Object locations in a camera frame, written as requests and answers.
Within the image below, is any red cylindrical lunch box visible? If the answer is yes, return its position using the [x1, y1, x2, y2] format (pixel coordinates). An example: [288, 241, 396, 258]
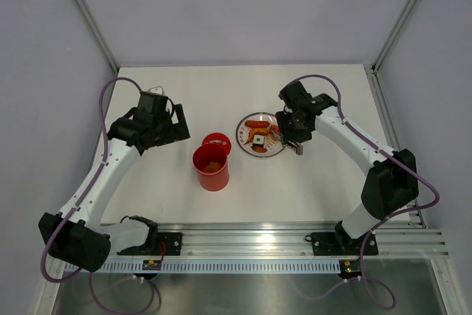
[192, 143, 229, 192]

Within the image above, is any fried chicken nugget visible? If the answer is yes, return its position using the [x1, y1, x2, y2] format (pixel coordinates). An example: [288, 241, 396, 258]
[204, 162, 221, 173]

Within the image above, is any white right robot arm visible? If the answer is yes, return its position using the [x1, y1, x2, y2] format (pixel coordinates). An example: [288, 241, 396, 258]
[276, 92, 419, 253]

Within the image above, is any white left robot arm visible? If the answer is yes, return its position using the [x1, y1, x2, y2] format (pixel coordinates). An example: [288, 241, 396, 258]
[38, 92, 190, 272]

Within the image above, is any orange grilled fish piece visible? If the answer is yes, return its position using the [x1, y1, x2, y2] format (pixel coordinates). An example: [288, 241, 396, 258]
[271, 125, 281, 139]

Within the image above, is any red round lid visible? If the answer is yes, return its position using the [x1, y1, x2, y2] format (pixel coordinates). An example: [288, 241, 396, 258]
[202, 132, 232, 155]

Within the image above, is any white printed plate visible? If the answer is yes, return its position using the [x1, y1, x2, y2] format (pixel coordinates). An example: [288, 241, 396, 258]
[235, 112, 285, 158]

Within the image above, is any sushi roll piece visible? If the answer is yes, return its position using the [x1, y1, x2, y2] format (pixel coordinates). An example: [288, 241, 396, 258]
[252, 134, 266, 147]

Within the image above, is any orange chicken wing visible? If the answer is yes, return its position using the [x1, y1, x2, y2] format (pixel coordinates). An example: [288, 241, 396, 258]
[246, 128, 268, 144]

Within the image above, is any red sausage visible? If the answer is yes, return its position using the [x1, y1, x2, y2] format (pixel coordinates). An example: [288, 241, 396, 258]
[244, 120, 271, 129]

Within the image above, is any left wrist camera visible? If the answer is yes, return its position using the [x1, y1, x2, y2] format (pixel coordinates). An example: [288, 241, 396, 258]
[137, 86, 168, 114]

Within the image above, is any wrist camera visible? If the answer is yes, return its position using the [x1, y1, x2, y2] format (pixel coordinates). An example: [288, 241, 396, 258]
[278, 81, 313, 110]
[137, 86, 168, 114]

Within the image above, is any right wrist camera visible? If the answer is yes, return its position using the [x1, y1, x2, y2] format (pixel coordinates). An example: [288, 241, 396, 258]
[278, 81, 313, 110]

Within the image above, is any aluminium mounting rail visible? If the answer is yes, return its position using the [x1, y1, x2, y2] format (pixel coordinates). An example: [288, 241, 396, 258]
[53, 221, 449, 260]

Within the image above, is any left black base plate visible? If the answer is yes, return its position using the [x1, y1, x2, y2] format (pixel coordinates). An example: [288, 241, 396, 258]
[117, 231, 183, 256]

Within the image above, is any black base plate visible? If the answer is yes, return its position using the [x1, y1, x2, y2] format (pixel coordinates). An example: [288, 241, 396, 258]
[304, 232, 364, 257]
[117, 231, 183, 256]

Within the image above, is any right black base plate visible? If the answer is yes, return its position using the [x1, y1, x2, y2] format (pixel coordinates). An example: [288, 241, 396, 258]
[304, 232, 364, 257]

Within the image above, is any white slotted cable duct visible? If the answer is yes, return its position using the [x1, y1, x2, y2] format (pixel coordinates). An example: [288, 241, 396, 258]
[97, 258, 341, 274]

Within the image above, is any left aluminium frame post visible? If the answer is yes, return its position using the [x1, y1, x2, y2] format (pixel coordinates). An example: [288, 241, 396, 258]
[72, 0, 119, 75]

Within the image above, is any aluminium frame post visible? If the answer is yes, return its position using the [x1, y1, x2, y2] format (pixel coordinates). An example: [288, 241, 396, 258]
[371, 0, 420, 75]
[72, 0, 119, 75]

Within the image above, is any right aluminium frame post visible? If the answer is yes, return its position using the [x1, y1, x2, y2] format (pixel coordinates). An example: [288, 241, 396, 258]
[371, 0, 420, 75]

